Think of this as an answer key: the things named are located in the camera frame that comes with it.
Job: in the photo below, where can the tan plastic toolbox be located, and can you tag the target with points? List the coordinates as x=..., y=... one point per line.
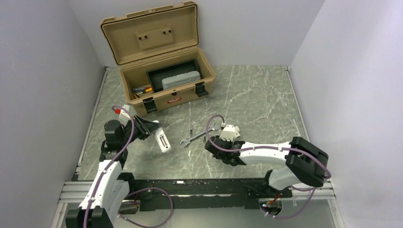
x=154, y=38

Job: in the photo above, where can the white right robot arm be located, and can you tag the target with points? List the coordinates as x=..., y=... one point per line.
x=300, y=160

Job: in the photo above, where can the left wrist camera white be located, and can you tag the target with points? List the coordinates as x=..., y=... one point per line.
x=124, y=117

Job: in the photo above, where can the orange handled tool in toolbox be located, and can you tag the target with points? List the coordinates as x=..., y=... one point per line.
x=138, y=92

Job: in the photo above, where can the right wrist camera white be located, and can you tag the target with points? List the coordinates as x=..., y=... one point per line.
x=228, y=133

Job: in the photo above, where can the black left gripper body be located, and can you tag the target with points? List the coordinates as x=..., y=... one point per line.
x=138, y=134

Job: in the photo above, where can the black tray in toolbox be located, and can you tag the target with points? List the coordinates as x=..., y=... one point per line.
x=156, y=76

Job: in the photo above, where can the grey plastic bit case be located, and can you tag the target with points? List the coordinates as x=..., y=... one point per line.
x=180, y=79

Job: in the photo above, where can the white remote control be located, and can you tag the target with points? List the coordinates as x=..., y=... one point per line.
x=161, y=139

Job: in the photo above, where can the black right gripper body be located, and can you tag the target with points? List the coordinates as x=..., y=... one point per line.
x=229, y=142

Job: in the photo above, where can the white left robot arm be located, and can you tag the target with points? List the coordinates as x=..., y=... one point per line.
x=111, y=185

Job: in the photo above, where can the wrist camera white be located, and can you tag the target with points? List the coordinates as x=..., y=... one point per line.
x=228, y=133
x=124, y=117

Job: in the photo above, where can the white pipe elbow fitting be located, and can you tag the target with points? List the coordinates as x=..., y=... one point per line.
x=236, y=132

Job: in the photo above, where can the silver combination wrench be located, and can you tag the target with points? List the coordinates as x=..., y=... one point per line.
x=186, y=142

